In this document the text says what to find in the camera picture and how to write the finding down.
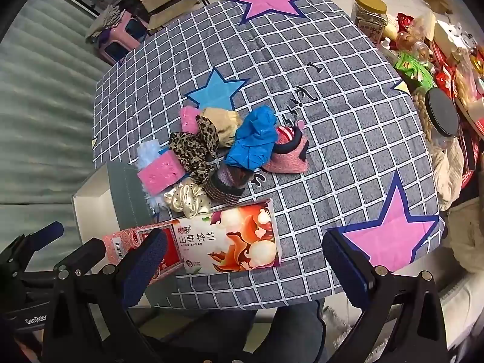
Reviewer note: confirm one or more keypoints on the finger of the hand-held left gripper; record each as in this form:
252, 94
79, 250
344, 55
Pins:
89, 251
47, 232

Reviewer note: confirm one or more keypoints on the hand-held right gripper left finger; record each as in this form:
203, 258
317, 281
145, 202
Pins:
145, 268

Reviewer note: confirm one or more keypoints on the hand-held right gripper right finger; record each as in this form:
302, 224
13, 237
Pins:
346, 268

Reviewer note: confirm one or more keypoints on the grey cardboard box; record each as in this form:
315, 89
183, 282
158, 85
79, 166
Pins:
124, 196

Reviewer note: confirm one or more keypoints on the light blue fluffy scrunchie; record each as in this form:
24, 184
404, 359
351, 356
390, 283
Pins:
145, 153

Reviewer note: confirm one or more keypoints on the red patterned carton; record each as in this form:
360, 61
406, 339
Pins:
121, 245

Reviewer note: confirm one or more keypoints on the cream dotted satin scrunchie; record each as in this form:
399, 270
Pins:
187, 200

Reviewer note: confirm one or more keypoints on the white printed snack packet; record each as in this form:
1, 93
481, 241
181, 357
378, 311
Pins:
234, 242

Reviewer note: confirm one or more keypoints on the large pink sponge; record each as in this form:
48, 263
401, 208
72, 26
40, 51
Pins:
160, 174

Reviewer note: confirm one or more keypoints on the striped knitted hat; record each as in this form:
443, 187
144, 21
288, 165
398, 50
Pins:
223, 191

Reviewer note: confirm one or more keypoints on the pink knitted slipper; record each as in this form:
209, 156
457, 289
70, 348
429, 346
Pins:
287, 160

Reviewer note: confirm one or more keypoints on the leopard print scrunchie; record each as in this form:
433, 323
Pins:
189, 147

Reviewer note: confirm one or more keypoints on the grey checked star tablecloth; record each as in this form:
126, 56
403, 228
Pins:
321, 140

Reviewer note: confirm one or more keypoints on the white knitted cloth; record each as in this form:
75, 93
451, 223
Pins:
448, 174

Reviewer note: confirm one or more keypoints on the red striped sock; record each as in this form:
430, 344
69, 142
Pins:
285, 135

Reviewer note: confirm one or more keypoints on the small pink sponge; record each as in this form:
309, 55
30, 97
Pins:
188, 119

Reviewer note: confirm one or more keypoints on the blue crinkled plastic cover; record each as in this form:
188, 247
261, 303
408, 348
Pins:
249, 140

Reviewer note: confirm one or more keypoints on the beige cloth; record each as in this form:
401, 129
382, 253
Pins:
223, 123

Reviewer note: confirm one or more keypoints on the jar with black lid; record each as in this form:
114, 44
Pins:
440, 115

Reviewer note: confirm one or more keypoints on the pink plastic stool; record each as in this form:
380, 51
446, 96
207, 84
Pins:
124, 41

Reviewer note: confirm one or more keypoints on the green snack packet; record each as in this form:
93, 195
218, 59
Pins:
414, 70

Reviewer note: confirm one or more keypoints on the red snack packet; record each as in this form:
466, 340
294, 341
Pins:
446, 81

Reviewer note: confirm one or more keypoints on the grey rag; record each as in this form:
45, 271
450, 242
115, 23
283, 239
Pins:
106, 20

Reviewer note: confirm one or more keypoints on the jar with gold lid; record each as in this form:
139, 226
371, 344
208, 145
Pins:
370, 22

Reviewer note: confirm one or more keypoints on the brown cardboard box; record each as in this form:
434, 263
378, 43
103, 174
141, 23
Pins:
170, 11

